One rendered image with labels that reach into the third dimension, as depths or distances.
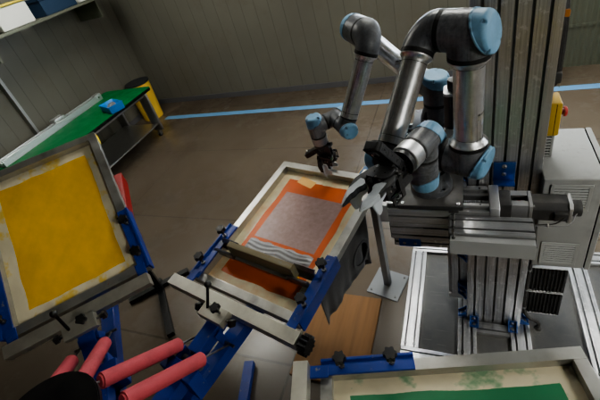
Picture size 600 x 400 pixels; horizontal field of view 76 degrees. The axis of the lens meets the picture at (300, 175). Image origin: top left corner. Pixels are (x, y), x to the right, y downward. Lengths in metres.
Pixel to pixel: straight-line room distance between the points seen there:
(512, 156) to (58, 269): 1.91
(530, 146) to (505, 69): 0.32
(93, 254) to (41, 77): 4.26
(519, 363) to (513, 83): 0.87
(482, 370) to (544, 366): 0.17
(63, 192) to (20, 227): 0.23
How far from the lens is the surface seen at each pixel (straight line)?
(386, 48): 1.78
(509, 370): 1.45
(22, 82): 5.85
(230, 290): 1.69
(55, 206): 2.13
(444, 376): 1.42
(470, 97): 1.22
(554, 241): 1.85
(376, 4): 5.15
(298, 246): 1.73
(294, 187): 2.00
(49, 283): 2.01
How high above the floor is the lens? 2.23
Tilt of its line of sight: 34 degrees down
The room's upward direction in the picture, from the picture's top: 17 degrees counter-clockwise
